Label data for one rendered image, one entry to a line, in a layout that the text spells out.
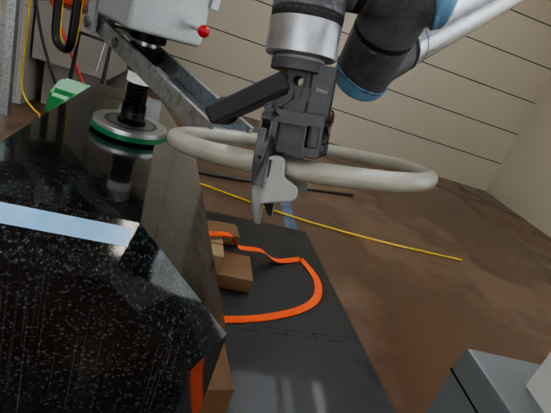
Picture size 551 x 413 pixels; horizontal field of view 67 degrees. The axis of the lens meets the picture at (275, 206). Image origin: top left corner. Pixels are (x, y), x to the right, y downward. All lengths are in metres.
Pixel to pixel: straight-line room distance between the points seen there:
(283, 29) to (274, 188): 0.19
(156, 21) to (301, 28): 0.71
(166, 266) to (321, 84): 0.53
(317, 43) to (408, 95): 6.13
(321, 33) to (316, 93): 0.07
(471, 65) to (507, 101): 0.85
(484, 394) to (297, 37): 0.67
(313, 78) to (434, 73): 6.21
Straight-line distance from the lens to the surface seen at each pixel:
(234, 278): 2.17
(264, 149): 0.52
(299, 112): 0.52
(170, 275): 0.91
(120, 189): 0.98
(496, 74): 7.17
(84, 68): 4.10
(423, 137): 6.90
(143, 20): 1.18
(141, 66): 1.18
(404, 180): 0.62
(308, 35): 0.52
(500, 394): 0.86
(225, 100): 0.56
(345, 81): 0.68
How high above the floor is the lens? 1.27
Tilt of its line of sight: 22 degrees down
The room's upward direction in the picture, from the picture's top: 20 degrees clockwise
